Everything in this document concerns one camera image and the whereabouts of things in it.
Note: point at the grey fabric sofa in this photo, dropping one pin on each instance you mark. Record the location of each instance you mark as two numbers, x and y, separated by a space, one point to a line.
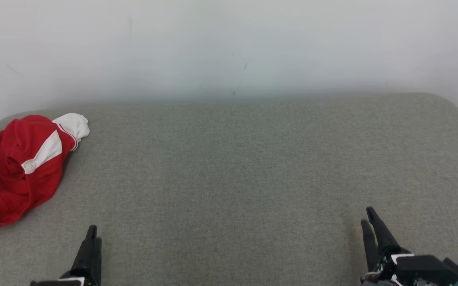
229 178

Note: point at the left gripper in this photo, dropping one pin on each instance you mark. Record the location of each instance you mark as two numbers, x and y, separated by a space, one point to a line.
66 282

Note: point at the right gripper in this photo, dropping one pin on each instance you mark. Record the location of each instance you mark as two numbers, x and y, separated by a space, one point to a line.
388 272

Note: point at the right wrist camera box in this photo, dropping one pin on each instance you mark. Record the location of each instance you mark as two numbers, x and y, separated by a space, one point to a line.
427 270

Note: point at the red and white shirt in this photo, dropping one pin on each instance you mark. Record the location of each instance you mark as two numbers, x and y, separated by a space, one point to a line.
14 198

